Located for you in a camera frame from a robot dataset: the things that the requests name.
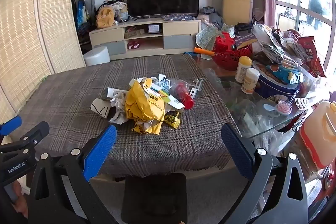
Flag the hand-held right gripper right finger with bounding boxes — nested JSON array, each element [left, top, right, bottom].
[[221, 123, 309, 224]]

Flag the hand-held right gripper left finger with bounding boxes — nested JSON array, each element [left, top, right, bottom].
[[28, 124, 118, 224]]

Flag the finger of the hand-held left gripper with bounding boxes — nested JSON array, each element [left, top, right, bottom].
[[0, 116, 23, 136], [0, 121, 50, 154]]

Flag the black trash bin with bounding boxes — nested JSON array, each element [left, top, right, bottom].
[[121, 173, 187, 224]]

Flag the red plastic bottle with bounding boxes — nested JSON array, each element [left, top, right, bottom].
[[175, 81, 195, 110]]

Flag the white printed medicine box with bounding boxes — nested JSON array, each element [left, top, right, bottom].
[[147, 82, 185, 112]]

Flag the person's left hand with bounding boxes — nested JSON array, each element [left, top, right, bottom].
[[10, 181, 28, 217]]

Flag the clear plastic bags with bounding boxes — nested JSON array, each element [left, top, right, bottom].
[[231, 98, 292, 156]]

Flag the white paper cup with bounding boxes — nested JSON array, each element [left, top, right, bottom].
[[90, 98, 112, 119]]

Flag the white fluffy rug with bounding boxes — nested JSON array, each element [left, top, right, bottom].
[[91, 166, 265, 224]]

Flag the yellow crumpled packet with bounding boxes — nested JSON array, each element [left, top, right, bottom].
[[125, 78, 166, 134]]

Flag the grey plaid tablecloth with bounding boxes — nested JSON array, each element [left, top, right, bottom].
[[8, 54, 240, 178]]

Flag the pink hairbrush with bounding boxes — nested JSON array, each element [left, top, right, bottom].
[[268, 99, 293, 115]]

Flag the short white pill bottle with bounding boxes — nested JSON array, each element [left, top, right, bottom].
[[241, 68, 260, 94]]

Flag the small yellow black wrapper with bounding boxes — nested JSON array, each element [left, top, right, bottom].
[[164, 112, 181, 130]]

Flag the blue round cookie tin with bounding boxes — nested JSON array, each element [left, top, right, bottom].
[[251, 61, 301, 102]]

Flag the blister pill pack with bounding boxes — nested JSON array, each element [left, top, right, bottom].
[[294, 97, 314, 110]]

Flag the tall white pill bottle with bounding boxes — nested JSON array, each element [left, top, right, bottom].
[[235, 56, 252, 83]]

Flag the orange white plastic container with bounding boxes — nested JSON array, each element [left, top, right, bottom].
[[299, 101, 336, 191]]

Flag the blue snack bag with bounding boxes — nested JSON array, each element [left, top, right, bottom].
[[264, 64, 303, 84]]

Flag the white round stool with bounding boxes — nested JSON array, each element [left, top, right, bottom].
[[83, 46, 110, 66]]

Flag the bamboo folding screen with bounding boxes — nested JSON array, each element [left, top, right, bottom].
[[0, 0, 87, 122]]

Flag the red plastic basket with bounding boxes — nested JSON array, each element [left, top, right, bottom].
[[212, 32, 254, 71]]

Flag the orange tube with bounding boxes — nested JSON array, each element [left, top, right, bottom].
[[194, 47, 215, 56]]

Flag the dark flat box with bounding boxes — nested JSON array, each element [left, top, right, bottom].
[[235, 34, 259, 48]]

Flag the pile of plastic packets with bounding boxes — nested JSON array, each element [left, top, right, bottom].
[[253, 23, 310, 64]]

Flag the green patterned plastic bag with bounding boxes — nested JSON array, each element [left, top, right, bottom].
[[196, 23, 235, 50]]

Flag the red snack bag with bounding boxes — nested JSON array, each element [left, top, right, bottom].
[[297, 36, 327, 77]]

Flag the blue hanging clothes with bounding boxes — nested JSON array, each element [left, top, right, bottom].
[[76, 0, 90, 30]]

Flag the yellow plush backpack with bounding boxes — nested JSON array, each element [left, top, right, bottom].
[[95, 7, 116, 29]]

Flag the pile of grey clothes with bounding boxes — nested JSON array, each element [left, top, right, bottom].
[[198, 6, 223, 30]]

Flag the beige grey television cabinet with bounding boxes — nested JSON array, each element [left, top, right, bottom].
[[89, 18, 202, 60]]

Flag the pile of toys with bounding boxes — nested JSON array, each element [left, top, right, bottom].
[[114, 0, 130, 22]]

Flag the dark blue patterned box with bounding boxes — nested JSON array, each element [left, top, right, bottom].
[[161, 14, 198, 21]]

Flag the small metal bracket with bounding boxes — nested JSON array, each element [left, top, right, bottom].
[[189, 78, 205, 98]]

